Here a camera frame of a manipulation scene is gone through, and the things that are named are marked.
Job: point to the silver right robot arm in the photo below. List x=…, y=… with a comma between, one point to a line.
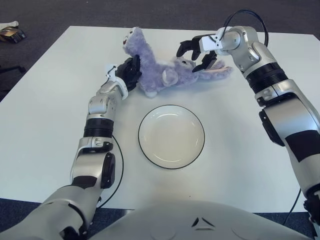
x=282, y=112

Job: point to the purple plush rabbit doll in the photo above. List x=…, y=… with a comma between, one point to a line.
x=155, y=72

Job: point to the black bag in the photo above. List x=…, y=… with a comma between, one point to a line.
x=7, y=80

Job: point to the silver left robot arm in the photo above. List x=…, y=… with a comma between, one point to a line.
x=90, y=160

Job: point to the white plate with black rim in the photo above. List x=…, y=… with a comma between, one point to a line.
x=171, y=137

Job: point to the grey robot torso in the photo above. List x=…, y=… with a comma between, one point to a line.
x=200, y=225

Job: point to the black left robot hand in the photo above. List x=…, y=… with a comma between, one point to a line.
x=128, y=72

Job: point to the dark cardboard box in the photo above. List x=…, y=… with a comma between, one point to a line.
x=15, y=36

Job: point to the white crumpled cloth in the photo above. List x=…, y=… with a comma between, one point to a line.
x=8, y=25

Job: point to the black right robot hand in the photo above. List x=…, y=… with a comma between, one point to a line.
x=196, y=43

